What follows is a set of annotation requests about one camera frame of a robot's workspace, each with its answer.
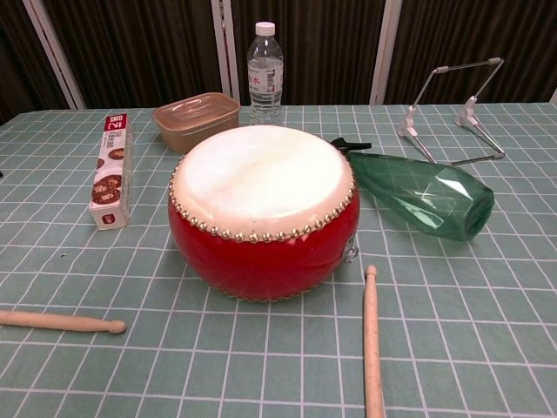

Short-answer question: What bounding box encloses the light wooden drumstick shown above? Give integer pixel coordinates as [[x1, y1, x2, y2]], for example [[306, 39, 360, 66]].
[[362, 264, 387, 418], [0, 309, 128, 336]]

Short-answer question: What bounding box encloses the red drum with white skin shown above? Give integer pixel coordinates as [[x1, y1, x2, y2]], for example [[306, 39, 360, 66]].
[[167, 125, 360, 303]]

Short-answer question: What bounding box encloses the brown rectangular food container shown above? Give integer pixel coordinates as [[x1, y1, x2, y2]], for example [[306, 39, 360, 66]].
[[151, 91, 241, 154]]

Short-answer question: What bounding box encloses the clear plastic water bottle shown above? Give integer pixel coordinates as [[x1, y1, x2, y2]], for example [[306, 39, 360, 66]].
[[246, 21, 286, 128]]

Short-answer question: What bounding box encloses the green plastic spray bottle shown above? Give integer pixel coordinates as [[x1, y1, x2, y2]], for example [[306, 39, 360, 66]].
[[330, 136, 496, 244]]

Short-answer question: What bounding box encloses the white red baking paper box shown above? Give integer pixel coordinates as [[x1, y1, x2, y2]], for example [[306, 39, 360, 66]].
[[88, 113, 134, 232]]

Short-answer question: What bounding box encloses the green white checked tablecloth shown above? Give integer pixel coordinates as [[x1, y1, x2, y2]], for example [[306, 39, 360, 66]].
[[0, 103, 557, 418]]

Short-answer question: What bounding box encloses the metal wire folding stand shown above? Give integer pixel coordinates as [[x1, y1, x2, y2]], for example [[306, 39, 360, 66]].
[[398, 56, 507, 167]]

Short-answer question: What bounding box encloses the white partition frame post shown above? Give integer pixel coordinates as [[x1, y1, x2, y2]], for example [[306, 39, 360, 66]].
[[23, 0, 86, 111], [369, 0, 404, 106], [210, 0, 241, 106]]

